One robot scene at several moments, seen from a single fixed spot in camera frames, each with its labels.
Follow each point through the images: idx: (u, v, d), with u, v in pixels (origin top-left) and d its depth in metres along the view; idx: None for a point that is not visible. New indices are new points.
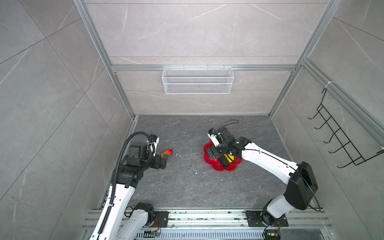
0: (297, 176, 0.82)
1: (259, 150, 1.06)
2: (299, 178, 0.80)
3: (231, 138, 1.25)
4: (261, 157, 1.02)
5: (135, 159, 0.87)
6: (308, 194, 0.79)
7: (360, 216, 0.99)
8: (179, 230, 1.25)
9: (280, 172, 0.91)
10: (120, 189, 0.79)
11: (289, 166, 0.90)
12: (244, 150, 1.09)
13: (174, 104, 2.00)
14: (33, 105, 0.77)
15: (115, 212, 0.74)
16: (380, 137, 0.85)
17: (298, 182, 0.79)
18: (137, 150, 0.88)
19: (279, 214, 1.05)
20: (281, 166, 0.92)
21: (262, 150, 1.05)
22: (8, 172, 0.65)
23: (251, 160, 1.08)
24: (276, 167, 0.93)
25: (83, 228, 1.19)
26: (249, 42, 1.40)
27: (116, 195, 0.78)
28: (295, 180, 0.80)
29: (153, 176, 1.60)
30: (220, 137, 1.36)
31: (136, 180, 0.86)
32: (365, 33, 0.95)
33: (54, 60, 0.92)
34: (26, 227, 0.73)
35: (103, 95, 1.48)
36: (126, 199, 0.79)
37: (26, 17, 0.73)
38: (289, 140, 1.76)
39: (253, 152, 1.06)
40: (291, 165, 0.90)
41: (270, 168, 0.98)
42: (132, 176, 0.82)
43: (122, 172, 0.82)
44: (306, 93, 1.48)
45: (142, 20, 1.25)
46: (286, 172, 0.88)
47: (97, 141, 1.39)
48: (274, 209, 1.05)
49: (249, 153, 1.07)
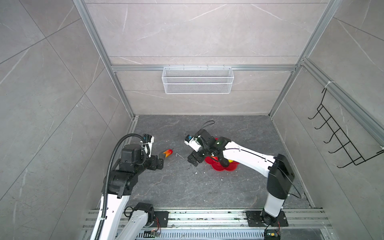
0: (276, 169, 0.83)
1: (238, 148, 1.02)
2: (279, 171, 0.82)
3: (211, 139, 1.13)
4: (242, 155, 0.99)
5: (128, 164, 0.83)
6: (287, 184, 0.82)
7: (360, 216, 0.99)
8: (179, 230, 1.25)
9: (260, 167, 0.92)
10: (112, 199, 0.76)
11: (267, 161, 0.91)
12: (225, 150, 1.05)
13: (174, 104, 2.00)
14: (33, 105, 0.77)
15: (108, 224, 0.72)
16: (380, 137, 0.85)
17: (277, 174, 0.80)
18: (129, 154, 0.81)
19: (276, 212, 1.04)
20: (260, 162, 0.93)
21: (242, 148, 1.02)
22: (8, 172, 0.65)
23: (233, 159, 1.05)
24: (255, 163, 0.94)
25: (83, 228, 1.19)
26: (249, 42, 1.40)
27: (109, 207, 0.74)
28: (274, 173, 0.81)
29: (153, 176, 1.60)
30: (201, 139, 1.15)
31: (130, 187, 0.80)
32: (365, 33, 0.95)
33: (54, 60, 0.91)
34: (26, 227, 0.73)
35: (102, 95, 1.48)
36: (120, 209, 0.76)
37: (26, 17, 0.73)
38: (289, 140, 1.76)
39: (233, 151, 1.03)
40: (269, 159, 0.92)
41: (252, 165, 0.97)
42: (125, 183, 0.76)
43: (113, 180, 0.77)
44: (306, 93, 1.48)
45: (142, 20, 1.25)
46: (265, 167, 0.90)
47: (97, 141, 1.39)
48: (271, 209, 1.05)
49: (229, 153, 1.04)
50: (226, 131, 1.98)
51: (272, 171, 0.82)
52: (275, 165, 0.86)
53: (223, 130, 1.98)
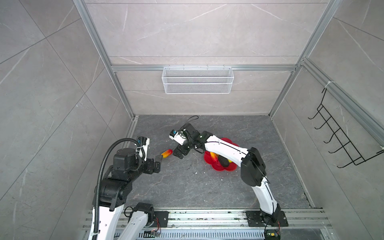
0: (247, 159, 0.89)
1: (218, 141, 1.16)
2: (249, 161, 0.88)
3: (195, 133, 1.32)
4: (221, 147, 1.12)
5: (120, 172, 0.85)
6: (257, 172, 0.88)
7: (361, 216, 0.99)
8: (179, 230, 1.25)
9: (235, 158, 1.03)
10: (105, 212, 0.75)
11: (241, 152, 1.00)
12: (206, 143, 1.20)
13: (174, 104, 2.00)
14: (33, 105, 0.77)
15: (102, 237, 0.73)
16: (380, 136, 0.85)
17: (248, 164, 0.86)
18: (122, 160, 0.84)
19: (270, 207, 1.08)
20: (236, 153, 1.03)
21: (221, 141, 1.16)
22: (8, 171, 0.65)
23: (214, 150, 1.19)
24: (231, 154, 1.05)
25: (83, 228, 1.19)
26: (249, 42, 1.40)
27: (102, 220, 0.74)
28: (245, 163, 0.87)
29: (153, 176, 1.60)
30: (187, 132, 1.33)
31: (123, 197, 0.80)
32: (365, 33, 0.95)
33: (54, 60, 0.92)
34: (26, 227, 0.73)
35: (103, 95, 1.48)
36: (114, 220, 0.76)
37: (26, 17, 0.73)
38: (289, 140, 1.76)
39: (213, 143, 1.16)
40: (242, 150, 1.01)
41: (229, 156, 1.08)
42: (117, 193, 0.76)
43: (105, 189, 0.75)
44: (306, 93, 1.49)
45: (142, 20, 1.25)
46: (239, 158, 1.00)
47: (97, 141, 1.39)
48: (265, 205, 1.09)
49: (210, 145, 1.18)
50: (226, 131, 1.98)
51: (244, 161, 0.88)
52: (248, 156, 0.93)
53: (223, 130, 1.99)
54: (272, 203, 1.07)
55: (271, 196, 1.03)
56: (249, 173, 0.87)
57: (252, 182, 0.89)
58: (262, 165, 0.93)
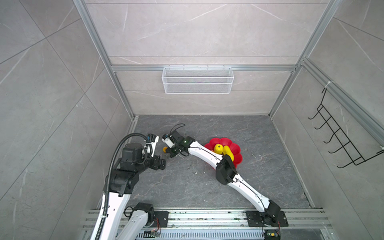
0: (220, 164, 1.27)
1: (199, 147, 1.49)
2: (221, 166, 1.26)
3: (180, 138, 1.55)
4: (201, 152, 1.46)
5: (129, 163, 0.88)
6: (228, 173, 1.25)
7: (360, 216, 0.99)
8: (179, 230, 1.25)
9: (212, 162, 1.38)
10: (114, 198, 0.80)
11: (216, 158, 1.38)
12: (189, 147, 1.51)
13: (174, 104, 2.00)
14: (33, 105, 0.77)
15: (109, 222, 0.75)
16: (380, 137, 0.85)
17: (220, 168, 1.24)
18: (130, 153, 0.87)
19: (259, 205, 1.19)
20: (212, 158, 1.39)
21: (201, 147, 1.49)
22: (7, 172, 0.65)
23: (194, 153, 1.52)
24: (209, 158, 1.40)
25: (83, 228, 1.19)
26: (249, 42, 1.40)
27: (110, 205, 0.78)
28: (218, 167, 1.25)
29: (153, 176, 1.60)
30: (172, 138, 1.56)
31: (131, 186, 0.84)
32: (365, 33, 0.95)
33: (55, 60, 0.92)
34: (26, 227, 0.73)
35: (103, 95, 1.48)
36: (121, 207, 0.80)
37: (26, 17, 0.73)
38: (289, 140, 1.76)
39: (195, 148, 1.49)
40: (218, 157, 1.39)
41: (206, 159, 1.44)
42: (126, 182, 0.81)
43: (115, 178, 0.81)
44: (306, 93, 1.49)
45: (143, 20, 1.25)
46: (214, 162, 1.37)
47: (97, 141, 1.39)
48: (256, 203, 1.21)
49: (193, 149, 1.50)
50: (226, 131, 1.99)
51: (218, 166, 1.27)
52: (222, 162, 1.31)
53: (223, 130, 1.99)
54: (260, 200, 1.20)
55: (253, 191, 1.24)
56: (221, 175, 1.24)
57: (225, 181, 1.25)
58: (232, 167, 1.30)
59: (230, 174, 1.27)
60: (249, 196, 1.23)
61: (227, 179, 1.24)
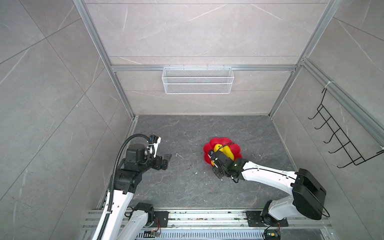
0: (300, 186, 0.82)
1: (257, 168, 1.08)
2: (304, 187, 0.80)
3: (228, 161, 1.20)
4: (261, 174, 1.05)
5: (132, 163, 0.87)
6: (317, 201, 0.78)
7: (361, 216, 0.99)
8: (179, 230, 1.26)
9: (282, 185, 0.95)
10: (118, 195, 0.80)
11: (288, 177, 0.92)
12: (243, 171, 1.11)
13: (174, 104, 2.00)
14: (33, 105, 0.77)
15: (113, 219, 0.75)
16: (380, 137, 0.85)
17: (303, 192, 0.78)
18: (134, 153, 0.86)
19: (280, 216, 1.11)
20: (282, 179, 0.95)
21: (260, 167, 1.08)
22: (8, 172, 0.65)
23: (252, 178, 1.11)
24: (276, 180, 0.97)
25: (83, 228, 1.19)
26: (249, 42, 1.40)
27: (114, 202, 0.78)
28: (298, 191, 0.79)
29: (153, 176, 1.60)
30: (218, 161, 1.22)
31: (135, 185, 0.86)
32: (365, 33, 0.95)
33: (55, 60, 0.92)
34: (26, 227, 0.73)
35: (103, 95, 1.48)
36: (125, 204, 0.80)
37: (26, 17, 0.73)
38: (289, 140, 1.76)
39: (251, 171, 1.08)
40: (289, 175, 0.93)
41: (271, 181, 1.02)
42: (130, 181, 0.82)
43: (120, 177, 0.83)
44: (306, 93, 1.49)
45: (143, 20, 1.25)
46: (287, 183, 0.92)
47: (97, 141, 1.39)
48: (279, 214, 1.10)
49: (248, 173, 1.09)
50: (226, 131, 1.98)
51: (297, 189, 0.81)
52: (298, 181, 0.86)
53: (223, 130, 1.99)
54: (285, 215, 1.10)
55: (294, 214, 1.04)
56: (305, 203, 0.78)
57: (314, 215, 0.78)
58: (320, 189, 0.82)
59: (321, 200, 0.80)
60: (278, 206, 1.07)
61: (319, 213, 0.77)
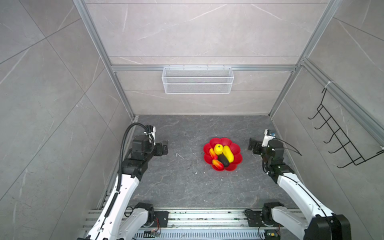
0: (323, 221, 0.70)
1: (297, 182, 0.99)
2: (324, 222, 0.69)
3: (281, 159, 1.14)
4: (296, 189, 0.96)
5: (139, 153, 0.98)
6: None
7: (360, 216, 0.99)
8: (179, 230, 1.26)
9: (308, 209, 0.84)
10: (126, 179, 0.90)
11: (322, 210, 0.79)
12: (281, 175, 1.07)
13: (174, 104, 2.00)
14: (33, 105, 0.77)
15: (121, 198, 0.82)
16: (380, 137, 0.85)
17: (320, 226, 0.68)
18: (140, 144, 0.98)
19: (278, 219, 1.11)
20: (312, 205, 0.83)
21: (300, 183, 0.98)
22: (8, 172, 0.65)
23: (286, 187, 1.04)
24: (304, 202, 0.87)
25: (83, 228, 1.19)
26: (249, 42, 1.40)
27: (122, 184, 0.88)
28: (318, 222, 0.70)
29: (153, 176, 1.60)
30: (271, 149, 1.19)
31: (141, 172, 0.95)
32: (365, 33, 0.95)
33: (54, 60, 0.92)
34: (26, 227, 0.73)
35: (103, 95, 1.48)
36: (130, 189, 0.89)
37: (26, 17, 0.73)
38: (289, 140, 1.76)
39: (289, 180, 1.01)
40: (323, 208, 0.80)
41: (299, 201, 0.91)
42: (137, 168, 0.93)
43: (127, 165, 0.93)
44: (306, 93, 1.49)
45: (142, 20, 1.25)
46: (313, 211, 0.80)
47: (97, 141, 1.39)
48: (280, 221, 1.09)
49: (285, 179, 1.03)
50: (226, 131, 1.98)
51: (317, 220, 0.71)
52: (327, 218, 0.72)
53: (223, 130, 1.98)
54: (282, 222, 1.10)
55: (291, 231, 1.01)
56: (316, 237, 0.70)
57: None
58: None
59: None
60: (289, 217, 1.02)
61: None
